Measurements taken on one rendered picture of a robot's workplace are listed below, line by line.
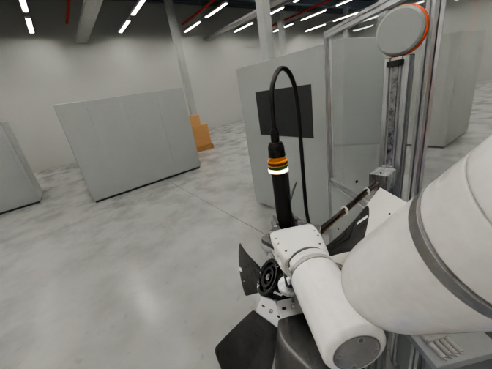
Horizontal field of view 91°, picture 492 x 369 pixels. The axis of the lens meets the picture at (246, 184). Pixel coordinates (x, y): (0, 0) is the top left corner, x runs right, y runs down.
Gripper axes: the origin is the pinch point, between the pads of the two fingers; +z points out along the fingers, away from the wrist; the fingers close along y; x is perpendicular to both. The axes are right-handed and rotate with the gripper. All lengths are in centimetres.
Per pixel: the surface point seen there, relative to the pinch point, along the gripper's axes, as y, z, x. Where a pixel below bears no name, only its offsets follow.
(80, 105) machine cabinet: -267, 481, 43
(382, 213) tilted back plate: 38.7, 17.6, -15.7
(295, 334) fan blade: -2.2, -8.8, -27.3
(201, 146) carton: -84, 812, -145
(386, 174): 50, 32, -8
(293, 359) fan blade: -4.4, -14.2, -27.6
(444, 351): 48, -5, -58
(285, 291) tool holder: -2.3, -2.4, -19.3
